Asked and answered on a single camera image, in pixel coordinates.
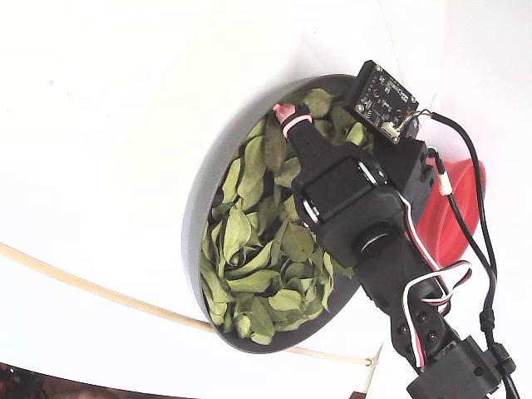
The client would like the long thin wooden rod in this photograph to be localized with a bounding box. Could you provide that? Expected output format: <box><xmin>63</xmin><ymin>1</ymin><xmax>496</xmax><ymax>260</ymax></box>
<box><xmin>0</xmin><ymin>242</ymin><xmax>374</xmax><ymax>367</ymax></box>

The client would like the gripper finger with pink tip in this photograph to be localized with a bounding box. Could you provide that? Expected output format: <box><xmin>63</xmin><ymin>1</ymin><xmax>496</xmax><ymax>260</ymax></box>
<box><xmin>273</xmin><ymin>101</ymin><xmax>334</xmax><ymax>168</ymax></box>

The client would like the red white servo wire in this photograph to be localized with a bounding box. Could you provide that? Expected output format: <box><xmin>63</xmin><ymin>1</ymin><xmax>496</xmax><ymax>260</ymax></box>
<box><xmin>397</xmin><ymin>193</ymin><xmax>475</xmax><ymax>371</ymax></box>

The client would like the black gripper camera module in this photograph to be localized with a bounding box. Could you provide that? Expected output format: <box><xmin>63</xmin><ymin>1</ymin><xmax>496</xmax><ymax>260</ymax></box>
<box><xmin>347</xmin><ymin>60</ymin><xmax>441</xmax><ymax>217</ymax></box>

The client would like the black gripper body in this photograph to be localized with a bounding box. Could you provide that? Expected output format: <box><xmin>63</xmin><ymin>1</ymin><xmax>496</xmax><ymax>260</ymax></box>
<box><xmin>290</xmin><ymin>143</ymin><xmax>405</xmax><ymax>233</ymax></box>

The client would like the pile of green dried leaves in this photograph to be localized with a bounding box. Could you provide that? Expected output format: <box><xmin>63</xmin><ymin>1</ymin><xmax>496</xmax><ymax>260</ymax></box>
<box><xmin>199</xmin><ymin>87</ymin><xmax>375</xmax><ymax>346</ymax></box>

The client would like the red collapsible silicone cup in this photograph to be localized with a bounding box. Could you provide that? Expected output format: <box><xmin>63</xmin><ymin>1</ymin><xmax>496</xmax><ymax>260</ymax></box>
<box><xmin>415</xmin><ymin>157</ymin><xmax>486</xmax><ymax>267</ymax></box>

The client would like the dark grey shallow bowl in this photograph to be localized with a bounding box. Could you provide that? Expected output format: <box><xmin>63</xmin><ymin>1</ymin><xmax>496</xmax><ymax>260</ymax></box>
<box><xmin>181</xmin><ymin>73</ymin><xmax>403</xmax><ymax>354</ymax></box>

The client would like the black camera cable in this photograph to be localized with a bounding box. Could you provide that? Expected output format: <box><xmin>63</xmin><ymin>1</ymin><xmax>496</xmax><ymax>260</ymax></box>
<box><xmin>427</xmin><ymin>111</ymin><xmax>523</xmax><ymax>399</ymax></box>

